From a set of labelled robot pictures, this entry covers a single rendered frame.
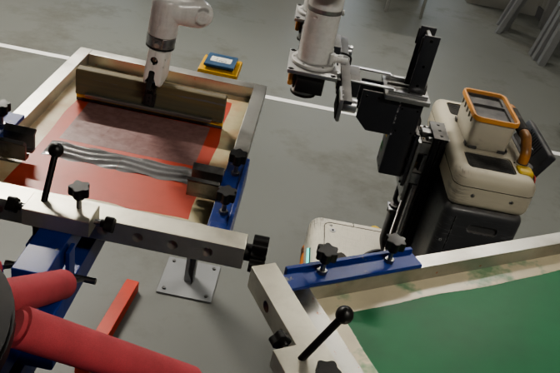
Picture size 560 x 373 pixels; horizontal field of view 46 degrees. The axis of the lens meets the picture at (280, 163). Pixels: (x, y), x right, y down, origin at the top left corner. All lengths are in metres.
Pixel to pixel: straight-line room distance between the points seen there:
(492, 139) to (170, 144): 1.02
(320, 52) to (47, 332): 1.19
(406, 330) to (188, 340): 1.31
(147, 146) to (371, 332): 0.75
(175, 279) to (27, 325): 1.91
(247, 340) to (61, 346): 1.73
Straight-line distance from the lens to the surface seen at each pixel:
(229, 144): 1.75
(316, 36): 1.79
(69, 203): 1.27
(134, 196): 1.51
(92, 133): 1.73
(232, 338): 2.53
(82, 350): 0.87
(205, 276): 2.74
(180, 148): 1.70
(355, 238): 2.67
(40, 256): 1.21
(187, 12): 1.69
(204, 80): 2.01
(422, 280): 1.45
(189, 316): 2.58
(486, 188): 2.05
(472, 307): 1.44
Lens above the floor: 1.82
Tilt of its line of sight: 31 degrees down
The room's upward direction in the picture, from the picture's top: 12 degrees clockwise
